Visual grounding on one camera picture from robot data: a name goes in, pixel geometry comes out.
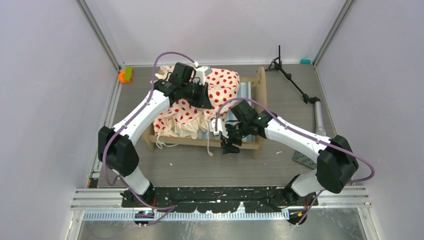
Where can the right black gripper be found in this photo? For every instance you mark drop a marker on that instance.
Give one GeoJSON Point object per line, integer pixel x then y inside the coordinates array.
{"type": "Point", "coordinates": [226, 143]}

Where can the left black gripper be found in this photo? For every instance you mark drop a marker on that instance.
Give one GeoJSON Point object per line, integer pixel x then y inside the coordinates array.
{"type": "Point", "coordinates": [203, 101]}

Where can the teal small block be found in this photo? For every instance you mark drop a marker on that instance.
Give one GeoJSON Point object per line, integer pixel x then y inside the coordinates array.
{"type": "Point", "coordinates": [306, 61]}

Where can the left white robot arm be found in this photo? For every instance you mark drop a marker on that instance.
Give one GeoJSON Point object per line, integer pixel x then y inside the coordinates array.
{"type": "Point", "coordinates": [116, 144]}

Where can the black perforated pad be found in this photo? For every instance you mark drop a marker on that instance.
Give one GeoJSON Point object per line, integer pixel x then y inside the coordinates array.
{"type": "Point", "coordinates": [302, 159]}

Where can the strawberry print ruffled blanket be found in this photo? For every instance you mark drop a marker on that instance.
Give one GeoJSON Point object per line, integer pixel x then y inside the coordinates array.
{"type": "Point", "coordinates": [183, 120]}

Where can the blue striped mattress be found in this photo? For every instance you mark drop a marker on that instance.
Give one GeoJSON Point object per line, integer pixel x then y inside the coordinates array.
{"type": "Point", "coordinates": [231, 121]}

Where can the orange green toy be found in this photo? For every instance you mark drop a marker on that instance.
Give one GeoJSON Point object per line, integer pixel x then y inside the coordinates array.
{"type": "Point", "coordinates": [126, 75]}

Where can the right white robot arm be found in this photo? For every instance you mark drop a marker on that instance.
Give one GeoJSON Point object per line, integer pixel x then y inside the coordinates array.
{"type": "Point", "coordinates": [335, 161]}

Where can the wooden pet bed frame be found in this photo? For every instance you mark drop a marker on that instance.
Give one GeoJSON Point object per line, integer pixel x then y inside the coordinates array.
{"type": "Point", "coordinates": [254, 88]}

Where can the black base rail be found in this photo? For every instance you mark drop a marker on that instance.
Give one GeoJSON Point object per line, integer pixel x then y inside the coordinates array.
{"type": "Point", "coordinates": [211, 204]}

